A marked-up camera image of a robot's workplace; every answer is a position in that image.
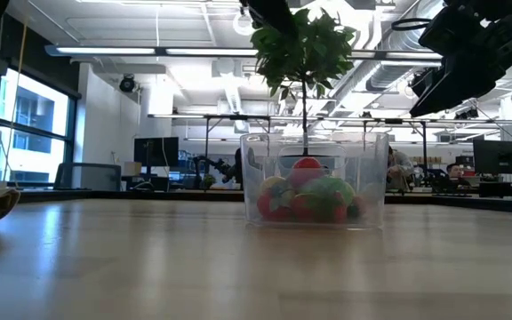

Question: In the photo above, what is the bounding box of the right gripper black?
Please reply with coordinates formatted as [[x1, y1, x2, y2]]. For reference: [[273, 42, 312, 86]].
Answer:
[[409, 0, 512, 119]]

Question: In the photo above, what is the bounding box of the small red cherry tomato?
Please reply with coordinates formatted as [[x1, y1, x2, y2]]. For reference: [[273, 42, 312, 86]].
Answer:
[[291, 156, 326, 188], [330, 203, 349, 224]]

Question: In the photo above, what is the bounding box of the green plastic cabbage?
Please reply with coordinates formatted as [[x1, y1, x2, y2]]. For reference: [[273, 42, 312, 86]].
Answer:
[[300, 176, 356, 209]]

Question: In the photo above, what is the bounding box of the clear plastic tupperware container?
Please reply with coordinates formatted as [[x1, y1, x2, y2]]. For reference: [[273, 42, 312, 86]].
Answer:
[[239, 131, 390, 231]]

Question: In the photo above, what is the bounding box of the green plant in black pot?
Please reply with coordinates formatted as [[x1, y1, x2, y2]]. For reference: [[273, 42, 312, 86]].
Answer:
[[250, 7, 357, 157]]

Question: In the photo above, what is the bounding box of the long ceiling light bar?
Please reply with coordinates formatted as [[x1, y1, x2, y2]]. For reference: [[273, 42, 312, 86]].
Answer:
[[348, 50, 444, 62], [44, 44, 260, 58]]

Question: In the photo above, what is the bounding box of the black computer monitor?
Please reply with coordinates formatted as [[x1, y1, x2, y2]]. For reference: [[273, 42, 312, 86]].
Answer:
[[472, 139, 512, 175], [132, 136, 180, 169]]

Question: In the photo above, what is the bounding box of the seated person at desk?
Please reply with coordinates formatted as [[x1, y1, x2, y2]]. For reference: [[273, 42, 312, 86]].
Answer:
[[444, 162, 473, 188]]

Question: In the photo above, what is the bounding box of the black round ceiling speaker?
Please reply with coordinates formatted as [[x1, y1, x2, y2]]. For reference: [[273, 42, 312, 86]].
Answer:
[[118, 73, 139, 94]]

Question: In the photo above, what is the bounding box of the large office window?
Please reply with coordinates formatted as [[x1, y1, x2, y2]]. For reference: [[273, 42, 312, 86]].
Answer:
[[0, 61, 82, 190]]

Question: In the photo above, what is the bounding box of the black ceiling camera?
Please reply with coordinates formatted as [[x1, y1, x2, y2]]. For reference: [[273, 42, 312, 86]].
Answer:
[[407, 66, 439, 98]]

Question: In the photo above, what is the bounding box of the black right gripper cable loop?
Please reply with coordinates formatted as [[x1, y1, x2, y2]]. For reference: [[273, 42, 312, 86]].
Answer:
[[390, 16, 434, 33]]

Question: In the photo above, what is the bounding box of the silver ceiling duct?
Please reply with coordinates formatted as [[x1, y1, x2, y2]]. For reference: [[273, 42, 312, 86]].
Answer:
[[331, 0, 448, 97]]

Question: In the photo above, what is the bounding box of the black overhead gantry frame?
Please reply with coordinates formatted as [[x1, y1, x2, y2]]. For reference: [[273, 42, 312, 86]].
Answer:
[[148, 113, 430, 157]]

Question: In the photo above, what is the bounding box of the yellow cable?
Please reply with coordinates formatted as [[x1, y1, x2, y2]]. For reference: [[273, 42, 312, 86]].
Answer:
[[0, 17, 30, 184]]

